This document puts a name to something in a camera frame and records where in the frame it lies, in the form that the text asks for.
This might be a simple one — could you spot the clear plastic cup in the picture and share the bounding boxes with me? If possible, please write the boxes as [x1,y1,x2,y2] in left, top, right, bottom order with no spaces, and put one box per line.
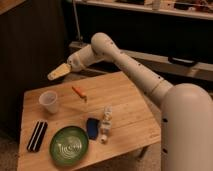
[39,90,59,114]

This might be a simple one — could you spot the long grey case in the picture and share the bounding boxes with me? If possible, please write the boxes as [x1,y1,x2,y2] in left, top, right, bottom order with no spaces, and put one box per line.
[67,41,213,81]

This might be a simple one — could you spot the black case handle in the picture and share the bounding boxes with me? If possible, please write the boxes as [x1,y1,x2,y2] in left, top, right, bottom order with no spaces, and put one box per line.
[168,57,198,67]

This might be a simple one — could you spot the cluttered white shelf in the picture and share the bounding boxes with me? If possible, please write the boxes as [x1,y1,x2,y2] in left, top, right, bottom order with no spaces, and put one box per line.
[76,0,213,21]

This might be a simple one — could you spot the small clear bottle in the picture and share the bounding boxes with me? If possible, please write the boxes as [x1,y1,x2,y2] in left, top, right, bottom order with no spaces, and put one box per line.
[100,106,112,144]

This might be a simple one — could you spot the blue sponge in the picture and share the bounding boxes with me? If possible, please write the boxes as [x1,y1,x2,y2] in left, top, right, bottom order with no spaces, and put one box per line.
[86,118,99,140]

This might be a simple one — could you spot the metal stand pole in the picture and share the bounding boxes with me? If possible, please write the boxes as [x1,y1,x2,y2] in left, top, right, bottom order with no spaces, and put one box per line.
[72,0,83,43]

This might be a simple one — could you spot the wooden table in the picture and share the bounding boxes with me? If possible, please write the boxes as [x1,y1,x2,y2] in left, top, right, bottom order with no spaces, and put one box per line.
[17,72,161,171]

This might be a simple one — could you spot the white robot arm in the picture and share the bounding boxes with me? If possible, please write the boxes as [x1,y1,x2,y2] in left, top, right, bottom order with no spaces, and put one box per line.
[48,32,213,171]

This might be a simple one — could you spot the black striped box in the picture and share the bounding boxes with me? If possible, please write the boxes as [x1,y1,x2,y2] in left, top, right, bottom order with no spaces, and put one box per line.
[27,121,48,152]

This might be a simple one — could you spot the green ceramic bowl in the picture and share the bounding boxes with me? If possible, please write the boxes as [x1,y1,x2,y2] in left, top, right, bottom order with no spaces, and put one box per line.
[49,126,89,166]

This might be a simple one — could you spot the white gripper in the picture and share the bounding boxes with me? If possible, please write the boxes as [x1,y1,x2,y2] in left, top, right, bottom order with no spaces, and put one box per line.
[47,53,84,80]

